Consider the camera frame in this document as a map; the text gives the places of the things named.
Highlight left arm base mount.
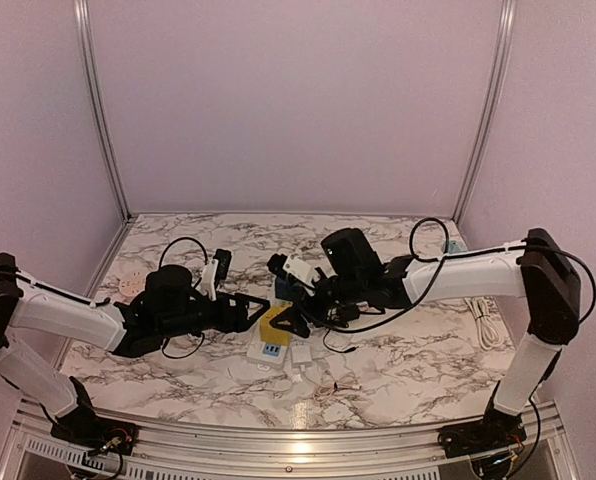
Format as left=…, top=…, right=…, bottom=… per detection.
left=51, top=417, right=138, bottom=456

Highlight pink round socket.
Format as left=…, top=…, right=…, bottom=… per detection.
left=118, top=268, right=148, bottom=299

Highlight right aluminium frame post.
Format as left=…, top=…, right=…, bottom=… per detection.
left=452, top=0, right=518, bottom=225

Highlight pink usb cable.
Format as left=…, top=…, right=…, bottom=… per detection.
left=310, top=372, right=364, bottom=404

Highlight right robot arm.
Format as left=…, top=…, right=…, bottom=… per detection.
left=267, top=228, right=596, bottom=448

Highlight front aluminium rail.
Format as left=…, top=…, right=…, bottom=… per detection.
left=0, top=394, right=579, bottom=480

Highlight teal power strip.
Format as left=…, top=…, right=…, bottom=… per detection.
left=442, top=239, right=504, bottom=351

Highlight black power adapter with cable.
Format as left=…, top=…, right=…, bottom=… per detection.
left=322, top=305, right=361, bottom=354

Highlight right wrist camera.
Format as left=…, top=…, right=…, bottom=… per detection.
left=267, top=254, right=325, bottom=295

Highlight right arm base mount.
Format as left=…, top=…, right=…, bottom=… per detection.
left=438, top=420, right=527, bottom=458

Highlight aluminium frame post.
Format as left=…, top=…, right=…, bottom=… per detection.
left=452, top=0, right=518, bottom=225
left=73, top=0, right=132, bottom=223

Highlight white usb charger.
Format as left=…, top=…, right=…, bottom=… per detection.
left=290, top=344, right=313, bottom=372

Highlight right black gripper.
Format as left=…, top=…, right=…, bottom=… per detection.
left=270, top=272, right=365, bottom=338

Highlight blue cube socket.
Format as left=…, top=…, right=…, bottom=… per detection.
left=274, top=277, right=303, bottom=303

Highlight yellow cube socket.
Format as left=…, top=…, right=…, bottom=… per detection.
left=256, top=304, right=294, bottom=346

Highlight left aluminium frame post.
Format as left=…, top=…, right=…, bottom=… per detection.
left=73, top=0, right=132, bottom=223

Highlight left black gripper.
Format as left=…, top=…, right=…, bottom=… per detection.
left=158, top=292, right=271, bottom=340

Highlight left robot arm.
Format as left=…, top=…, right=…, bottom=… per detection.
left=0, top=249, right=270, bottom=445

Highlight white multicolour power strip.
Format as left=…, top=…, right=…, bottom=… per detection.
left=245, top=244, right=319, bottom=374

